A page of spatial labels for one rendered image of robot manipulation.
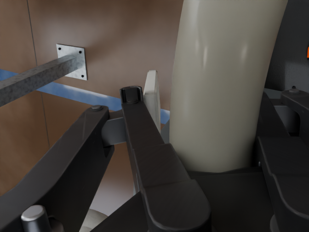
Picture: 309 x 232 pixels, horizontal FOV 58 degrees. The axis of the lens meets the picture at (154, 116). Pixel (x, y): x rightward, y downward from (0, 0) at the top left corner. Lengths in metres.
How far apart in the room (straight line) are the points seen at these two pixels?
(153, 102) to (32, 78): 1.39
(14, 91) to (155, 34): 0.74
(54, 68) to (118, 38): 0.39
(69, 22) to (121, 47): 0.35
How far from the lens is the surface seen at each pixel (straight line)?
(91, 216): 0.72
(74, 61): 1.77
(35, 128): 2.33
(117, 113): 0.15
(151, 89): 0.16
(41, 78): 1.57
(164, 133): 0.92
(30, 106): 2.24
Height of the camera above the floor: 1.35
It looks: 55 degrees down
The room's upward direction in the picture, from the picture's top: 138 degrees counter-clockwise
